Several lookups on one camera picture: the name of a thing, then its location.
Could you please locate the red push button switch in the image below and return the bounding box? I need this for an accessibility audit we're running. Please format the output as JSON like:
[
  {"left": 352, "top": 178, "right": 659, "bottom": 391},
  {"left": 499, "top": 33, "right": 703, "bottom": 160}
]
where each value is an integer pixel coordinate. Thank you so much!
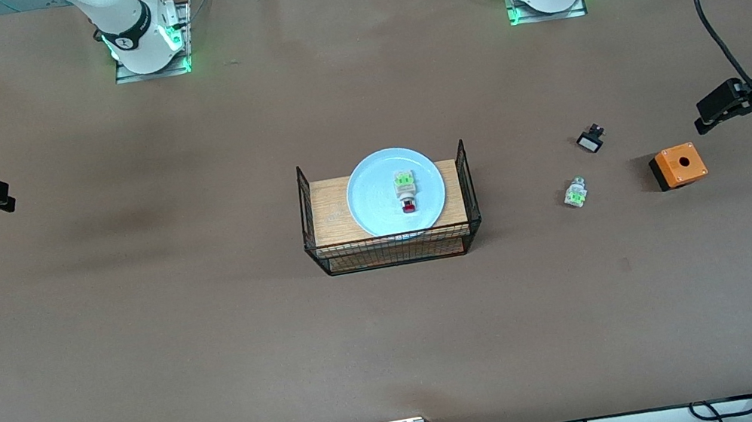
[{"left": 391, "top": 168, "right": 423, "bottom": 217}]

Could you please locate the light blue round plate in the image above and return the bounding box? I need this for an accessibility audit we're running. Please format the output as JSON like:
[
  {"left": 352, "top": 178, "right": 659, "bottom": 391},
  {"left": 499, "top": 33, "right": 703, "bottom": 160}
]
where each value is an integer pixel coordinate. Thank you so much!
[{"left": 339, "top": 140, "right": 453, "bottom": 243}]

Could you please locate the black square push button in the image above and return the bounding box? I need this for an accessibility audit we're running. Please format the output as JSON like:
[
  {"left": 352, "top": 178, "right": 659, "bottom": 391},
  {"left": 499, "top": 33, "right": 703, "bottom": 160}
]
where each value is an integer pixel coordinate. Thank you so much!
[{"left": 574, "top": 124, "right": 609, "bottom": 156}]

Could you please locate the green white contact block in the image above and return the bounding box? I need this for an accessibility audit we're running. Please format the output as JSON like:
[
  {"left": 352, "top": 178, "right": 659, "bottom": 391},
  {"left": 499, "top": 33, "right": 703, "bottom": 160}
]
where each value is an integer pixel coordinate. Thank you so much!
[{"left": 561, "top": 176, "right": 591, "bottom": 210}]

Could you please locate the wooden board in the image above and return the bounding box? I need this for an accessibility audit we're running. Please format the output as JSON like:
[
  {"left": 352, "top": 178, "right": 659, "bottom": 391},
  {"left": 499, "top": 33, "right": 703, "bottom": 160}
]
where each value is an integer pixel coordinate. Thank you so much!
[{"left": 305, "top": 157, "right": 472, "bottom": 276}]

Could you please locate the orange button enclosure box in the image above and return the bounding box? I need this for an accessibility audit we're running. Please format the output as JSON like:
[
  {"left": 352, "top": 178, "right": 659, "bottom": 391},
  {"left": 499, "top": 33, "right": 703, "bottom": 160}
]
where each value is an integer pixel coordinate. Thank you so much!
[{"left": 646, "top": 139, "right": 711, "bottom": 194}]

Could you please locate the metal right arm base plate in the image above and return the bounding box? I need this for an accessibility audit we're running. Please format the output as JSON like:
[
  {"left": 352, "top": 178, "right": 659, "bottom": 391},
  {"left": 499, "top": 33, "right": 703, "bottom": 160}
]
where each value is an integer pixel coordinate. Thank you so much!
[{"left": 105, "top": 0, "right": 201, "bottom": 85}]

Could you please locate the black coiled cable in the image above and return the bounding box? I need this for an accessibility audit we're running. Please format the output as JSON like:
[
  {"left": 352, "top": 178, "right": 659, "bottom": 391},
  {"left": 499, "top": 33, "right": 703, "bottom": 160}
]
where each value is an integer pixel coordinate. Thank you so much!
[{"left": 687, "top": 393, "right": 752, "bottom": 422}]

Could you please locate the black wire basket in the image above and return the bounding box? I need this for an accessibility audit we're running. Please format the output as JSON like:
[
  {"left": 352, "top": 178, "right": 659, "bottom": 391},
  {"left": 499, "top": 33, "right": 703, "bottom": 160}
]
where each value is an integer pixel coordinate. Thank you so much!
[{"left": 291, "top": 138, "right": 487, "bottom": 281}]

